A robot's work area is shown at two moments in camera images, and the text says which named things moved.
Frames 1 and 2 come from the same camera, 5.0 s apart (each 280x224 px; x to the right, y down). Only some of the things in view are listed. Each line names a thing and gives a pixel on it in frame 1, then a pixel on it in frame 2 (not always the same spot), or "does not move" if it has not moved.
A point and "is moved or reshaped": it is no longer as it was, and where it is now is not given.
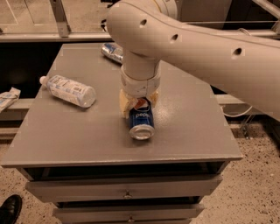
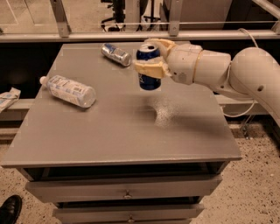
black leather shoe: [10, 209] does not move
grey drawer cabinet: [85, 160] does not move
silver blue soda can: [112, 52] does not move
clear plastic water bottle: [69, 91] does not move
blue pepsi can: [142, 126] is moved or reshaped
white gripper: [139, 87] to [184, 63]
